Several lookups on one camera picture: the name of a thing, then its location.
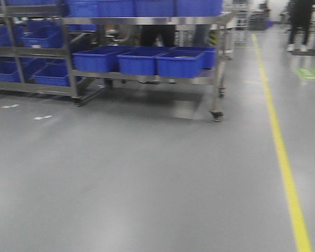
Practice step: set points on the steel cart with wheels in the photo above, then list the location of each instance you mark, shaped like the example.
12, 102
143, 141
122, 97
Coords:
212, 77

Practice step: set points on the steel rack at left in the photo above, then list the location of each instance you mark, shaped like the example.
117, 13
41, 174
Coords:
36, 50

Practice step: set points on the blue bin cart middle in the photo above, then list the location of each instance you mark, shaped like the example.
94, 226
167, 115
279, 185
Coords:
141, 60

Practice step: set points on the blue bin cart left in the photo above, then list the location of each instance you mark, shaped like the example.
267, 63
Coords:
100, 59

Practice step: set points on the blue bin cart right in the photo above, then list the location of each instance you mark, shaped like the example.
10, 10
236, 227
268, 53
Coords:
180, 64

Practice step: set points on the person in dark clothes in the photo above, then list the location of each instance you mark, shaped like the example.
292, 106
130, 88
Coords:
300, 13

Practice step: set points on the blue bin cart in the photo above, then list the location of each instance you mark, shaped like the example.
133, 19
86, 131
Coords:
100, 59
141, 60
180, 64

